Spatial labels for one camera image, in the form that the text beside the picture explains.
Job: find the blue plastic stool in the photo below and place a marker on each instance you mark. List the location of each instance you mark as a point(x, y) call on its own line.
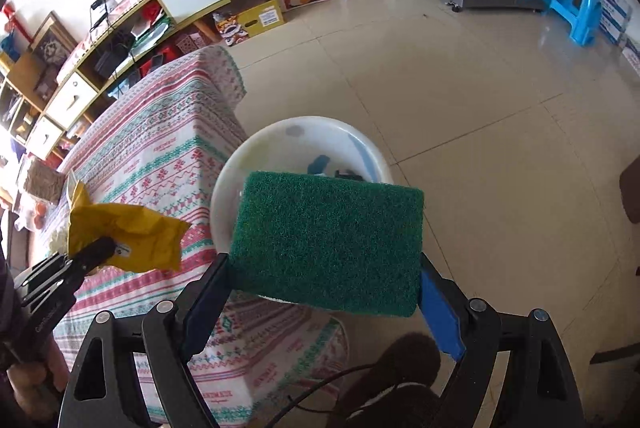
point(570, 3)

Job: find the wooden open shelf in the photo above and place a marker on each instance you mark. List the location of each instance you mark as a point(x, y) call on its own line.
point(10, 103)

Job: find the yellow cardboard box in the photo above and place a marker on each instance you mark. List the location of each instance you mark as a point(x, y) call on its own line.
point(255, 23)

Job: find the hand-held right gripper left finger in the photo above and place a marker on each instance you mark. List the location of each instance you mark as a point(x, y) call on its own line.
point(205, 308)

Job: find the tangerine in jar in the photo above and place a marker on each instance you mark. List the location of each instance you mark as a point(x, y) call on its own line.
point(39, 222)
point(41, 208)

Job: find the green and yellow sponge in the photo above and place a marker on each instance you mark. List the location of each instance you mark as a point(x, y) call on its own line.
point(330, 243)

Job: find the framed picture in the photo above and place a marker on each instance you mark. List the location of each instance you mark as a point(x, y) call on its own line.
point(52, 43)

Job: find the patterned tablecloth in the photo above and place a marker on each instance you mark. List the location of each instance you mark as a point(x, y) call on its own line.
point(165, 148)

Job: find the pink cloth on cabinet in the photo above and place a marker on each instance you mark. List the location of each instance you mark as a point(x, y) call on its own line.
point(125, 3)

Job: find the blue item in bin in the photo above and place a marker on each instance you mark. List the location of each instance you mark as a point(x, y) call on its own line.
point(318, 164)

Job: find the yellow snack packet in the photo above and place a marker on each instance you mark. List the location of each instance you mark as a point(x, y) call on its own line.
point(135, 233)

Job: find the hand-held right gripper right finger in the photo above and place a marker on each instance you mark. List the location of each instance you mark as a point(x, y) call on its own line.
point(440, 313)

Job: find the stack of cartons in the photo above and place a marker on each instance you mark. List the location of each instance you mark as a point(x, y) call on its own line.
point(617, 18)

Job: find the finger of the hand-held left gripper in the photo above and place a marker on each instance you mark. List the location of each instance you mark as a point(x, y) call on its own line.
point(85, 253)
point(82, 273)

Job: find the person's left hand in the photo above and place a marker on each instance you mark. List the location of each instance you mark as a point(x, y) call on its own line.
point(37, 388)

